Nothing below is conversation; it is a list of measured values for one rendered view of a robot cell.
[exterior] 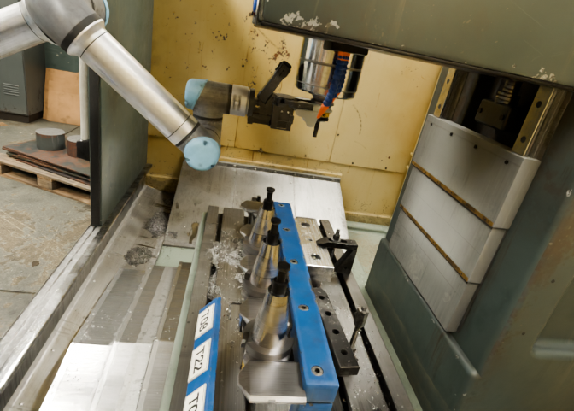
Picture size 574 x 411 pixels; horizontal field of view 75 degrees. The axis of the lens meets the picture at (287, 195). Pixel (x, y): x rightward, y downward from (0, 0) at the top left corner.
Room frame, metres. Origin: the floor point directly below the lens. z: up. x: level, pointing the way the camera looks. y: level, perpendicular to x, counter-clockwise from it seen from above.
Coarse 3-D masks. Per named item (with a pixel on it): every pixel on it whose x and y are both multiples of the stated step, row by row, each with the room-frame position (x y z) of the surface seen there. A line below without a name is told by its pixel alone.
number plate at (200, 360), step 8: (208, 344) 0.58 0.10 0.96; (192, 352) 0.59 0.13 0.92; (200, 352) 0.57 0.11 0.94; (208, 352) 0.56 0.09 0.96; (192, 360) 0.57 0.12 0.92; (200, 360) 0.55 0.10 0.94; (208, 360) 0.54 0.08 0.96; (192, 368) 0.54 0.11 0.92; (200, 368) 0.53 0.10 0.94; (192, 376) 0.52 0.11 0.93
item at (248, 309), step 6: (246, 300) 0.42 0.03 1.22; (252, 300) 0.42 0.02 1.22; (258, 300) 0.43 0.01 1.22; (240, 306) 0.41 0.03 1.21; (246, 306) 0.41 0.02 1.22; (252, 306) 0.41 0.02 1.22; (258, 306) 0.41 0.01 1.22; (240, 312) 0.40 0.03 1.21; (246, 312) 0.40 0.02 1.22; (252, 312) 0.40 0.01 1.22; (288, 312) 0.41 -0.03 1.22; (246, 318) 0.39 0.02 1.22; (252, 318) 0.39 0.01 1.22; (288, 318) 0.40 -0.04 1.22; (288, 324) 0.39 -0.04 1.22
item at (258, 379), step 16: (256, 368) 0.31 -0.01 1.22; (272, 368) 0.31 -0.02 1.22; (288, 368) 0.32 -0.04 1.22; (240, 384) 0.29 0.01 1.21; (256, 384) 0.29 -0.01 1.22; (272, 384) 0.29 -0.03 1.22; (288, 384) 0.30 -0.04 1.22; (256, 400) 0.27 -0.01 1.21; (272, 400) 0.28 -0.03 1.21; (288, 400) 0.28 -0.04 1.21; (304, 400) 0.28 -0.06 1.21
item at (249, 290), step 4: (248, 272) 0.47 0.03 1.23; (244, 276) 0.47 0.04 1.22; (248, 276) 0.47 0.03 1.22; (244, 280) 0.45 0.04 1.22; (248, 280) 0.45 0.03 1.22; (244, 284) 0.45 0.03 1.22; (248, 284) 0.45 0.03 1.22; (244, 288) 0.44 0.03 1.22; (248, 288) 0.44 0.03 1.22; (252, 288) 0.44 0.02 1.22; (256, 288) 0.44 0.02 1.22; (260, 288) 0.44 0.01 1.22; (244, 292) 0.45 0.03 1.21; (248, 292) 0.44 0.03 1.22; (252, 292) 0.43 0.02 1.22; (256, 292) 0.43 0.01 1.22; (260, 292) 0.43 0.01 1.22; (264, 292) 0.43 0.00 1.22; (244, 296) 0.44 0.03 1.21; (248, 296) 0.44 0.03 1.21; (252, 296) 0.44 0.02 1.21; (256, 296) 0.43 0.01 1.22; (260, 296) 0.43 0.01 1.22; (264, 296) 0.43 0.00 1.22
